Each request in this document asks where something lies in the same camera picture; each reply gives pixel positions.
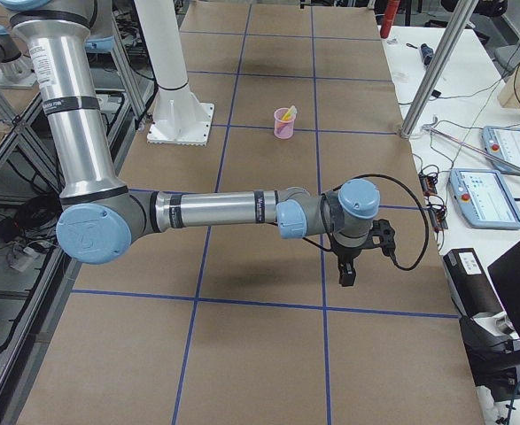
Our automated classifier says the metal grabber stick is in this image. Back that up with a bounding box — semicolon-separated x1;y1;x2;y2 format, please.
421;121;520;175

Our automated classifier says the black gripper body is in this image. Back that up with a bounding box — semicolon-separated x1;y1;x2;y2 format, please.
332;241;361;266

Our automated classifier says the yellow highlighter pen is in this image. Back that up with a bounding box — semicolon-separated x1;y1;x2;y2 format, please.
281;105;297;122

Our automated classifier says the near teach pendant tablet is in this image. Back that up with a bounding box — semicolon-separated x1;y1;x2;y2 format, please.
449;168;520;230

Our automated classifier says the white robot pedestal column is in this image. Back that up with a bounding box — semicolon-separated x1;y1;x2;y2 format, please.
135;0;214;146

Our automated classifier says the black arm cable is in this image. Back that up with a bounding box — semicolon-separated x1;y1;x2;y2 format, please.
301;173;435;271

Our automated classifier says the aluminium frame post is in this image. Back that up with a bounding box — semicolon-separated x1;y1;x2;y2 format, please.
400;0;478;139

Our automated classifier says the small circuit board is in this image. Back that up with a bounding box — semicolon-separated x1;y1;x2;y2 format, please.
418;172;438;197

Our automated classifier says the far teach pendant tablet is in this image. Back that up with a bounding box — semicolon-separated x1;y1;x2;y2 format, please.
482;126;520;175

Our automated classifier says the black box with label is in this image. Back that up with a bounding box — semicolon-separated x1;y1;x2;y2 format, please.
443;248;503;319

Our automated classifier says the teach pendant tablet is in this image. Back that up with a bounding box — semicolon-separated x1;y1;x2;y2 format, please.
482;126;520;175
449;168;520;230

